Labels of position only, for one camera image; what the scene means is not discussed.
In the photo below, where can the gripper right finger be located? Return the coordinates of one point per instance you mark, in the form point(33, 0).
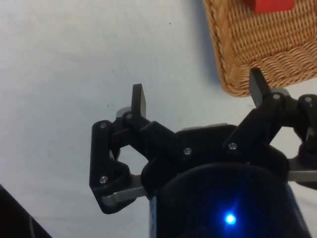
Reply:
point(262, 119)

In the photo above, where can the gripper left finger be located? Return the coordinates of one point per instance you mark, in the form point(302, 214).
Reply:
point(104, 153)

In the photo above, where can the red cube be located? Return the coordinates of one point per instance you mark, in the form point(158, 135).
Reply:
point(270, 5)

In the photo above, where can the wicker basket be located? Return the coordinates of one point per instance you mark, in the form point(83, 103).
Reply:
point(262, 37)

